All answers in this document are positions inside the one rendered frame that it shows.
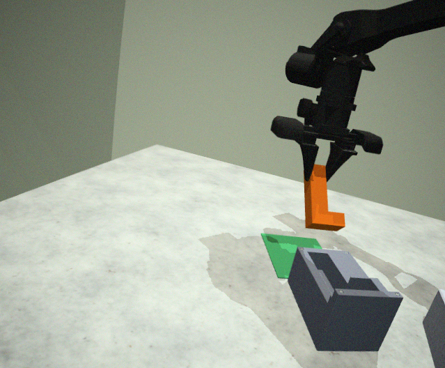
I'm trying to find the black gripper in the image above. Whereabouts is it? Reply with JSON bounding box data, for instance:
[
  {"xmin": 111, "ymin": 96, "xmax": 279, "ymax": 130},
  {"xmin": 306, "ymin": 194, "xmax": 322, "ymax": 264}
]
[{"xmin": 270, "ymin": 90, "xmax": 383, "ymax": 181}]

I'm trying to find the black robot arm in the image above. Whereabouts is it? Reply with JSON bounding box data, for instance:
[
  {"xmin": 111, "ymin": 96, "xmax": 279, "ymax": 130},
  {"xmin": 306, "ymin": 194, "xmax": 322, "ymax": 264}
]
[{"xmin": 286, "ymin": 0, "xmax": 445, "ymax": 125}]

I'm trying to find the orange l-shaped block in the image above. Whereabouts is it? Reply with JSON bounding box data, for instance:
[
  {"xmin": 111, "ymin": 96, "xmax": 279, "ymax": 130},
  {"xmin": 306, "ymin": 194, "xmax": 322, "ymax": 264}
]
[{"xmin": 304, "ymin": 164, "xmax": 345, "ymax": 231}]

